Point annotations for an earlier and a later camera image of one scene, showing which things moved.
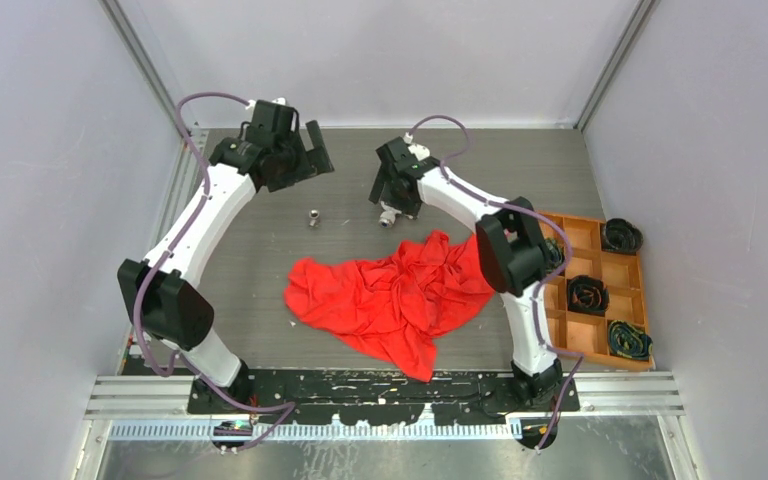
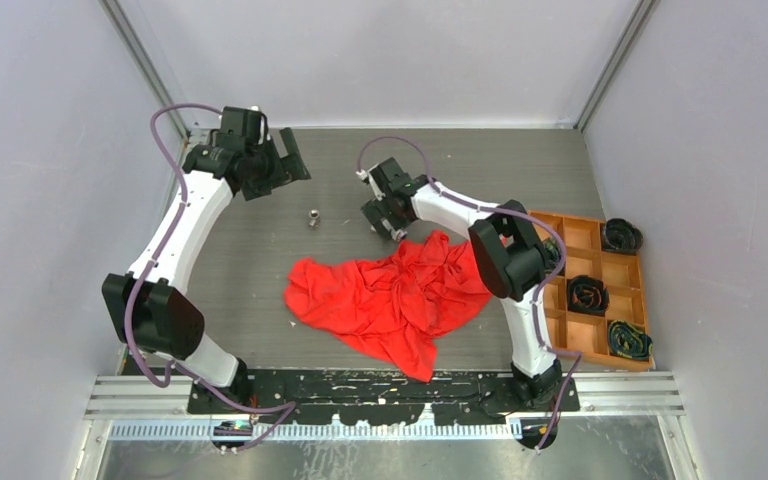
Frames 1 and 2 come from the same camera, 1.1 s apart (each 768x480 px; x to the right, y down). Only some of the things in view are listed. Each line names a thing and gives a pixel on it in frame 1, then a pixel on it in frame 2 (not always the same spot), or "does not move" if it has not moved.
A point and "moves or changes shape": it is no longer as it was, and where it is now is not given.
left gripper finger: x=318 y=158 -> x=293 y=166
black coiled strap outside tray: x=622 y=237 does not move
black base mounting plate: x=473 y=396 does not move
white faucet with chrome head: x=387 y=217 moves or changes shape
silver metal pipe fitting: x=313 y=214 does not move
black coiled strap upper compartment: x=553 y=254 does not move
